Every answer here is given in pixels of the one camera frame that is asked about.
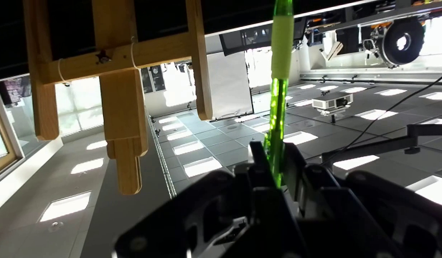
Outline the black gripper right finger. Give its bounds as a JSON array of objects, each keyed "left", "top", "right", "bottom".
[{"left": 284, "top": 144, "right": 356, "bottom": 258}]

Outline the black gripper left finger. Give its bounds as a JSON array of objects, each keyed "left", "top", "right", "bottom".
[{"left": 248, "top": 142, "right": 298, "bottom": 258}]

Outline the green black marker pen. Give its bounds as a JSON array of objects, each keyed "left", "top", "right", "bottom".
[{"left": 264, "top": 0, "right": 294, "bottom": 188}]

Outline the ceiling projector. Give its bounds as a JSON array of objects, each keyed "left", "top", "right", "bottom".
[{"left": 311, "top": 92, "right": 353, "bottom": 124}]

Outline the wooden easel frame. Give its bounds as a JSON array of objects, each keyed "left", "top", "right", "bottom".
[{"left": 23, "top": 0, "right": 212, "bottom": 195}]

